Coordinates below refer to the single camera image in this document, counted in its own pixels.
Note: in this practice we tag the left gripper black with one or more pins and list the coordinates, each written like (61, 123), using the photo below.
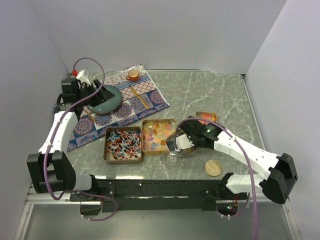
(103, 96)

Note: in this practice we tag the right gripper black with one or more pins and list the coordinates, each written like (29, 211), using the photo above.
(192, 140)

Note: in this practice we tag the metal candy scoop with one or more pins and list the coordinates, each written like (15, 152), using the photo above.
(171, 144)

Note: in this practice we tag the teal ceramic plate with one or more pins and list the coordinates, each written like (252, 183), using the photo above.
(114, 98)

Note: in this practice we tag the gold tin with popsicle candies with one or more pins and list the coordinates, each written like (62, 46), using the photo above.
(154, 135)

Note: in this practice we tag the gold tin with lollipops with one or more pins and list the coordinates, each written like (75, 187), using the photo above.
(123, 145)

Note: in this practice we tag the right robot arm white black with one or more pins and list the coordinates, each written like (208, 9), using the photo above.
(270, 174)

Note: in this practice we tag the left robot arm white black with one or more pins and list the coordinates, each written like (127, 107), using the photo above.
(49, 168)

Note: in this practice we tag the gold tin with gummy candies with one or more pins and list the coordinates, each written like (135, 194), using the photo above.
(211, 116)

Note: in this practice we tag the wooden jar lid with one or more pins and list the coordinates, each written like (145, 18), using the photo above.
(212, 168)

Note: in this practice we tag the orange cup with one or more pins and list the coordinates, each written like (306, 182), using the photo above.
(132, 75)

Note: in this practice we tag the patterned placemat cloth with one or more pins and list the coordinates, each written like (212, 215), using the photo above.
(86, 107)

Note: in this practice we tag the gold knife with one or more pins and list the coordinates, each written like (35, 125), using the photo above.
(138, 97)

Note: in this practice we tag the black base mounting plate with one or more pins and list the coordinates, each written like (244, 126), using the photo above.
(143, 194)

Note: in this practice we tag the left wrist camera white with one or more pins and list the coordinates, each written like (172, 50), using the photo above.
(82, 76)

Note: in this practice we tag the aluminium rail frame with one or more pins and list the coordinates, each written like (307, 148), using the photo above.
(46, 199)

